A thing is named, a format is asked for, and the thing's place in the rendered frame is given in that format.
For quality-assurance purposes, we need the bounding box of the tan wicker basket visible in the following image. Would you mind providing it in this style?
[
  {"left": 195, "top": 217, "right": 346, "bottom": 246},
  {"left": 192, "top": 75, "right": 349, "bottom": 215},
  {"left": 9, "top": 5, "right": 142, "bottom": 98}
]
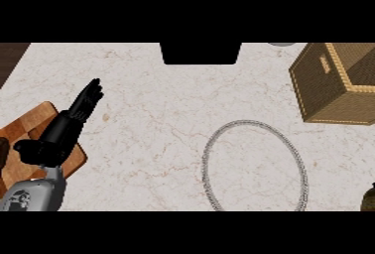
[{"left": 287, "top": 43, "right": 375, "bottom": 126}]

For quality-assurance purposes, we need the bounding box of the dark olive object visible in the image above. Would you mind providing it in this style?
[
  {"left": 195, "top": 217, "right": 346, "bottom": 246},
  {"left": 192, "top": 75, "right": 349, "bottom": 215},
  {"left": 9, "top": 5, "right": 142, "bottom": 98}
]
[{"left": 359, "top": 182, "right": 375, "bottom": 212}]

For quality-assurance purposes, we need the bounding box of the black appliance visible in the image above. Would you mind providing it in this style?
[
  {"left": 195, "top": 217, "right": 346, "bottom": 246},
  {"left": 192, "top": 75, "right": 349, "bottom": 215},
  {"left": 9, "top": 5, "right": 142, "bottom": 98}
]
[{"left": 158, "top": 43, "right": 244, "bottom": 65}]

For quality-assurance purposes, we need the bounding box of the dark brown object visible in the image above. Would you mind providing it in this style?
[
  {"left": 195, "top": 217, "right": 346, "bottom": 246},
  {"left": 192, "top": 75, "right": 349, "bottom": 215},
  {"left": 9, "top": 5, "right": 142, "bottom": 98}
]
[{"left": 0, "top": 136, "right": 10, "bottom": 171}]

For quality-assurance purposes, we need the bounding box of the brown wooden cutting board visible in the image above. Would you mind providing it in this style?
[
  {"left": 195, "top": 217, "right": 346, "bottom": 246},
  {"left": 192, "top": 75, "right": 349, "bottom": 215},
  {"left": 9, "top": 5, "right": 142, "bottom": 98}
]
[{"left": 0, "top": 100, "right": 90, "bottom": 199}]

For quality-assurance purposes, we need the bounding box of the white round placemat grey rim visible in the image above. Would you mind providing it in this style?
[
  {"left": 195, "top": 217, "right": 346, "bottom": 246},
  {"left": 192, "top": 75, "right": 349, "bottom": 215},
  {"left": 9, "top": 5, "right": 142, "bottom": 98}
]
[{"left": 201, "top": 119, "right": 310, "bottom": 212}]

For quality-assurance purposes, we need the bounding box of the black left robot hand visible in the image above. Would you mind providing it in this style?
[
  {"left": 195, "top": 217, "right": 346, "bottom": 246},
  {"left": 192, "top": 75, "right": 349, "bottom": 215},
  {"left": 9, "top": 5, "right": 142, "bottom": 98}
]
[{"left": 12, "top": 77, "right": 105, "bottom": 169}]

